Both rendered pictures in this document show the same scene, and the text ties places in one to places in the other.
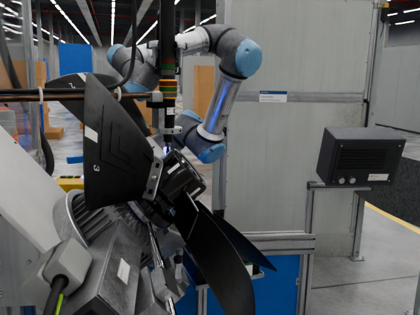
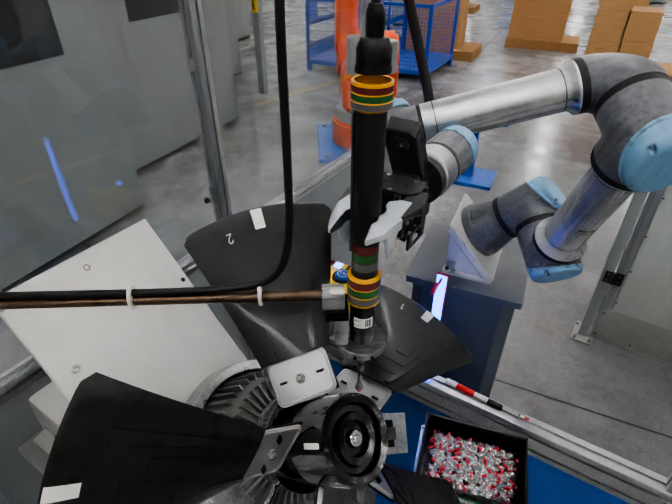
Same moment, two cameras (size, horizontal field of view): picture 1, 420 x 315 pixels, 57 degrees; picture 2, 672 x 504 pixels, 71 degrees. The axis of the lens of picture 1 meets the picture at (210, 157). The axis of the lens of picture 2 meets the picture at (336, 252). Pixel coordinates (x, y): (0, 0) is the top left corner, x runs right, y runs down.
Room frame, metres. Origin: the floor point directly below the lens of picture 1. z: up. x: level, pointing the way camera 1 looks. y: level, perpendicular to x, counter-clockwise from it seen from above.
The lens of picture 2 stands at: (0.56, -0.17, 1.78)
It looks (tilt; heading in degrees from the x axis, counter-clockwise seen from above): 35 degrees down; 39
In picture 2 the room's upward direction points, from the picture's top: straight up
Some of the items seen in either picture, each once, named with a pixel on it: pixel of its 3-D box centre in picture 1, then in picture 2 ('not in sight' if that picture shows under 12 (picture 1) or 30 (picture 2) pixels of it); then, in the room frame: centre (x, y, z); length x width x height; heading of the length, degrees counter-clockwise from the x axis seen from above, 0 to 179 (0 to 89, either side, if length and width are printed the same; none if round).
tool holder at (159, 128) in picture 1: (164, 112); (355, 317); (0.94, 0.11, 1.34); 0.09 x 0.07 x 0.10; 132
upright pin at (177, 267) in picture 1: (177, 269); not in sight; (0.83, 0.07, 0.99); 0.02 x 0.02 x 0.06
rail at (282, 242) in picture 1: (194, 245); (463, 405); (1.32, 0.05, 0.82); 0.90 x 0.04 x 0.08; 97
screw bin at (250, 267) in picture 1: (219, 259); (470, 467); (1.17, -0.04, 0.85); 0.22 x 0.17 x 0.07; 111
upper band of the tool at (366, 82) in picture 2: not in sight; (372, 94); (0.95, 0.10, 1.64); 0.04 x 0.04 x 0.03
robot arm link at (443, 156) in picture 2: not in sight; (426, 172); (1.14, 0.13, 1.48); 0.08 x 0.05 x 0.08; 97
